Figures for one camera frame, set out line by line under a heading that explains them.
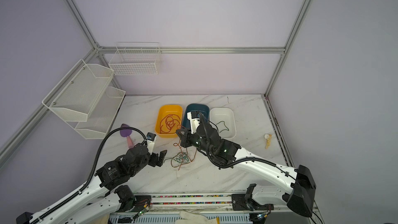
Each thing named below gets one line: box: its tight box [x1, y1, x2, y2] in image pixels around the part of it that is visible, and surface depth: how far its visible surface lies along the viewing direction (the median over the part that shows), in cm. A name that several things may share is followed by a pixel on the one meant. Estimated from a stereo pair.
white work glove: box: [174, 210, 218, 224], surface depth 71 cm
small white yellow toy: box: [263, 133, 273, 150], surface depth 97 cm
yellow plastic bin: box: [154, 104, 183, 139], surface depth 106 cm
